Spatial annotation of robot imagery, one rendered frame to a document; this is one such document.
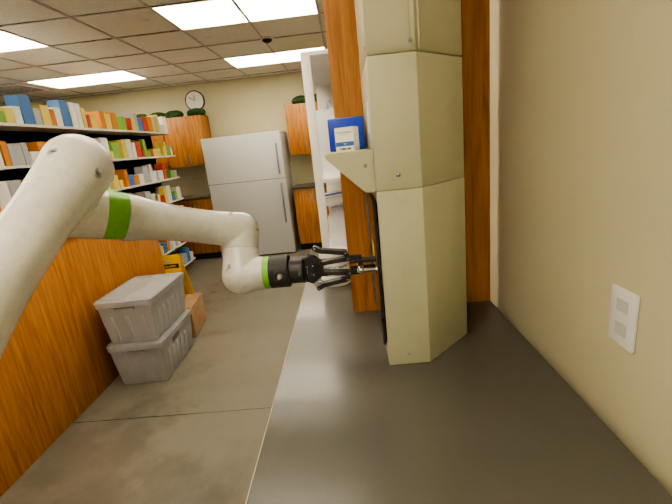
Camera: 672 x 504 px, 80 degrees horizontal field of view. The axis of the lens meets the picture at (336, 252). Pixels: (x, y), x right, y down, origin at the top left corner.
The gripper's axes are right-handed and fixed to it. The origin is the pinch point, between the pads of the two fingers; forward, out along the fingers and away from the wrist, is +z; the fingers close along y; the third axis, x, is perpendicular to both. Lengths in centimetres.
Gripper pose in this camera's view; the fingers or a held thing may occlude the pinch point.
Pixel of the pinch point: (362, 263)
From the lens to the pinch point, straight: 112.3
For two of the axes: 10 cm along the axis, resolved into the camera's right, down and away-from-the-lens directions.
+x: 0.2, -2.7, 9.6
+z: 9.9, -0.9, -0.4
